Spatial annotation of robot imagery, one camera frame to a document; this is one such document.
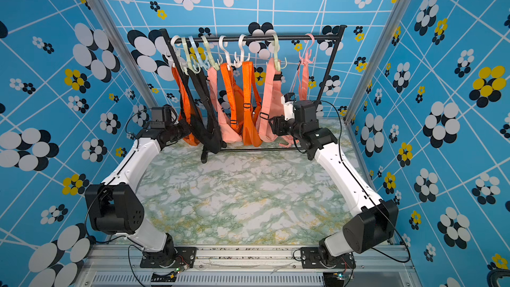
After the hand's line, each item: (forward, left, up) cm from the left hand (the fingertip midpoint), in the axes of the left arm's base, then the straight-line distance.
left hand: (192, 124), depth 88 cm
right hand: (-6, -38, +9) cm, 39 cm away
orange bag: (+1, +1, +5) cm, 5 cm away
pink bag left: (-2, -16, -4) cm, 17 cm away
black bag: (+10, -1, -2) cm, 10 cm away
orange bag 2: (+2, -24, +10) cm, 26 cm away
